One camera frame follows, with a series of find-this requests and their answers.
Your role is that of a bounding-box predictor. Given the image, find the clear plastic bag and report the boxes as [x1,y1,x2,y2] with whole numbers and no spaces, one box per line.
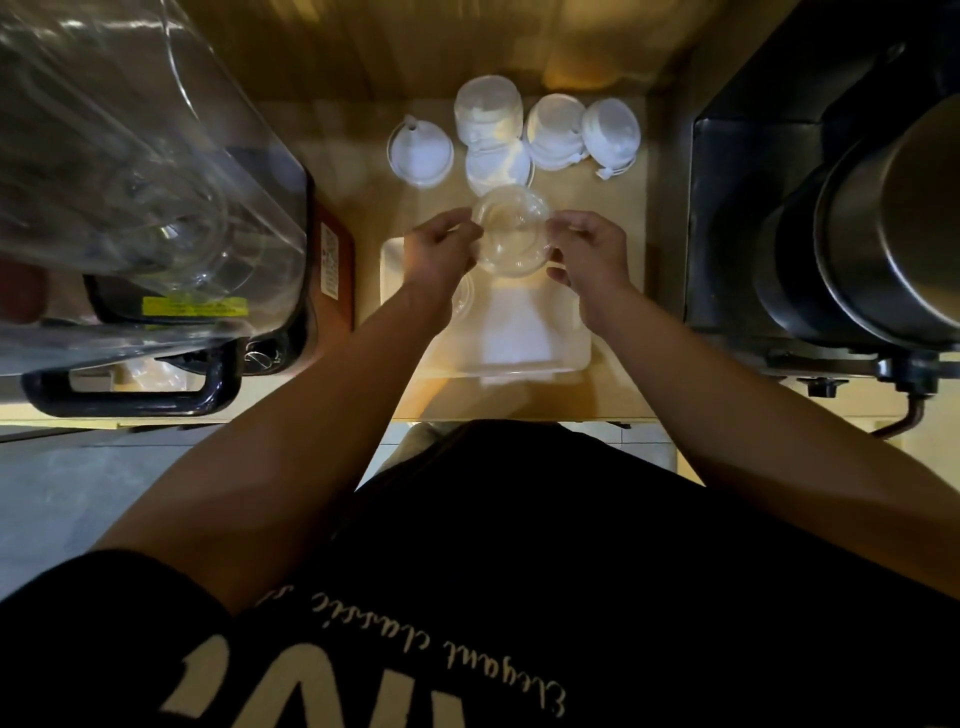
[112,358,204,393]

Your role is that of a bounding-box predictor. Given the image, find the person's grey trousers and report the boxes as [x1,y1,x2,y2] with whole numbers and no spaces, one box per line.
[374,421,470,481]

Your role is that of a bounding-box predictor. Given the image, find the black cover handle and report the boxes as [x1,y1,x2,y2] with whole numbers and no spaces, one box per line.
[20,341,245,419]

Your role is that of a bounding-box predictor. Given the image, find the person's left hand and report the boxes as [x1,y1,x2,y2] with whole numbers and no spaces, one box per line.
[402,207,485,316]

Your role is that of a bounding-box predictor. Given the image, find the person's left forearm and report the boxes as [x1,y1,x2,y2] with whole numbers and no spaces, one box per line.
[93,284,451,616]

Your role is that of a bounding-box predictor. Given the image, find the white plastic tray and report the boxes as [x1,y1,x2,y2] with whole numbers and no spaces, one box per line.
[378,236,594,380]

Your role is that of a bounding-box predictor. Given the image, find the steel round pot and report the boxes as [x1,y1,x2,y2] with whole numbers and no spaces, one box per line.
[753,97,960,350]

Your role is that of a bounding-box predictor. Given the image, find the person's right hand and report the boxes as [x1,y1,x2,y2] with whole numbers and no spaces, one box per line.
[543,209,639,331]

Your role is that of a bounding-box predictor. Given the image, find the tall stack of white lids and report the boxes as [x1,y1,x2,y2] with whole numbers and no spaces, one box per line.
[452,74,525,148]

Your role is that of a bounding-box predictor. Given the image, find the blender with clear cover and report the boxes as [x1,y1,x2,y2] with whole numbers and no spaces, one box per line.
[0,0,309,376]

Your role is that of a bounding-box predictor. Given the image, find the person's black shirt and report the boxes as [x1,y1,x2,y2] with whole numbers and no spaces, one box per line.
[0,419,960,728]

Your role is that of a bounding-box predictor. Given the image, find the steel pot machine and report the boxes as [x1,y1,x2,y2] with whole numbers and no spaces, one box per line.
[686,0,960,376]

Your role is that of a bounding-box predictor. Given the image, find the person's right forearm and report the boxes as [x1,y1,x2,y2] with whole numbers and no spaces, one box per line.
[592,288,960,601]

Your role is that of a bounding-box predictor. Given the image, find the black lever handle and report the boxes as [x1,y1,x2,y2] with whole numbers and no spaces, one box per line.
[869,389,928,442]

